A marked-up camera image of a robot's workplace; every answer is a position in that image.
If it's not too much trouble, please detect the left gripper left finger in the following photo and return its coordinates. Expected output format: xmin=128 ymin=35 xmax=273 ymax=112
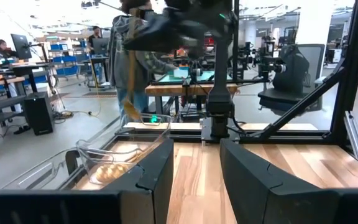
xmin=0 ymin=138 xmax=175 ymax=224

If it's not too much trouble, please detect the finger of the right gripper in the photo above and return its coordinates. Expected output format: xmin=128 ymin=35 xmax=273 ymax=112
xmin=122 ymin=7 xmax=205 ymax=54

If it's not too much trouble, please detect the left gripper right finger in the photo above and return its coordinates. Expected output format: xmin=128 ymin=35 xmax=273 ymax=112
xmin=219 ymin=139 xmax=358 ymax=224

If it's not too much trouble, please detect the person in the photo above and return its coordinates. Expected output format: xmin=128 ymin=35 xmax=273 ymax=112
xmin=0 ymin=39 xmax=18 ymax=60
xmin=108 ymin=0 xmax=180 ymax=125
xmin=87 ymin=26 xmax=104 ymax=58

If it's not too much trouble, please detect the wooden bench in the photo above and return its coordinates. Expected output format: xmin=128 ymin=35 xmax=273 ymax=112
xmin=144 ymin=82 xmax=239 ymax=97

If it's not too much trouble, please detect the teal box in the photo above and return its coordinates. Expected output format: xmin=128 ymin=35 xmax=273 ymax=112
xmin=157 ymin=68 xmax=233 ymax=84

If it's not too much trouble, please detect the black computer monitor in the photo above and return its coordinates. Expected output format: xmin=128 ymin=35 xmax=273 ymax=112
xmin=91 ymin=37 xmax=110 ymax=56
xmin=10 ymin=33 xmax=33 ymax=60

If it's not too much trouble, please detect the black computer tower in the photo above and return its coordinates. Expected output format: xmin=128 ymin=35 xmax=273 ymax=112
xmin=22 ymin=91 xmax=55 ymax=137

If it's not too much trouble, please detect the shelf with blue bins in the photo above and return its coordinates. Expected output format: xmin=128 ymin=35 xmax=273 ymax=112
xmin=48 ymin=42 xmax=90 ymax=78

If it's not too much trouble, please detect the grey office chair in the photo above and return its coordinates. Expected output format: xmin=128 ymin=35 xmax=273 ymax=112
xmin=257 ymin=43 xmax=326 ymax=116

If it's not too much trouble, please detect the silver metal bracket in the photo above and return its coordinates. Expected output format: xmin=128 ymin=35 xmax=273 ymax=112
xmin=342 ymin=111 xmax=358 ymax=166

